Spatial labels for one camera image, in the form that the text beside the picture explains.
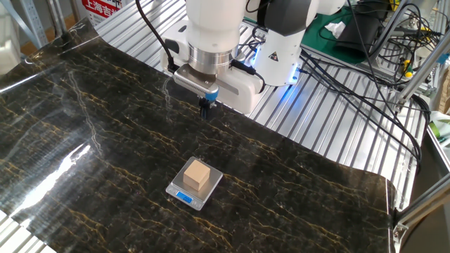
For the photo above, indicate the silver digital pocket scale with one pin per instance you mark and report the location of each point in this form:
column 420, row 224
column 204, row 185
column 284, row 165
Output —
column 212, row 182

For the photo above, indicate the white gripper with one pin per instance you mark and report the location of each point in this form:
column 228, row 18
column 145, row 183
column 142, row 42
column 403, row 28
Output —
column 246, row 95

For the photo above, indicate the crumpled white paper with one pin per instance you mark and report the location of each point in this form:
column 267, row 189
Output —
column 335, row 29

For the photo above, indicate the grey slotted shelf upright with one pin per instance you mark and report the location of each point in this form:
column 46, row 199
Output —
column 33, row 21

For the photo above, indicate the green cutting mat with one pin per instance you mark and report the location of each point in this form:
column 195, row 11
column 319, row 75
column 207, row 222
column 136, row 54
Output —
column 316, row 38

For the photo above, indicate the black marble pattern mat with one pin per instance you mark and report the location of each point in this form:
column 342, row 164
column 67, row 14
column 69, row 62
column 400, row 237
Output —
column 105, row 140

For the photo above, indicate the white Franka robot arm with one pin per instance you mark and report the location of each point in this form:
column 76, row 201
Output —
column 214, row 21

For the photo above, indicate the grey metal pole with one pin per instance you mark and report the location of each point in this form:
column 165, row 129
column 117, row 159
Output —
column 58, row 17

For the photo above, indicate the white box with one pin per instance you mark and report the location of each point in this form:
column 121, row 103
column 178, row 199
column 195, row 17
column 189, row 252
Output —
column 8, row 52

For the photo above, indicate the aluminium frame post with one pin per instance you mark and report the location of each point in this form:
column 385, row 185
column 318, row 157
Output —
column 390, row 31
column 422, row 74

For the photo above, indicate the red white printed sign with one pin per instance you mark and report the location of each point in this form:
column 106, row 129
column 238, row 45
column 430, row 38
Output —
column 100, row 8

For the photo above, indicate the black pouch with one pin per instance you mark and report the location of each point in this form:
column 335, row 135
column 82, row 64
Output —
column 358, row 35

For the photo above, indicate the aluminium frame profile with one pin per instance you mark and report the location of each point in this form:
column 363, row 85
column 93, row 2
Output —
column 422, row 204

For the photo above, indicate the light wooden cube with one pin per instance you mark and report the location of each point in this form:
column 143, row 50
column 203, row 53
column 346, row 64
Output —
column 197, row 174

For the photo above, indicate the green white bag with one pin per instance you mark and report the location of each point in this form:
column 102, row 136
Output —
column 439, row 128

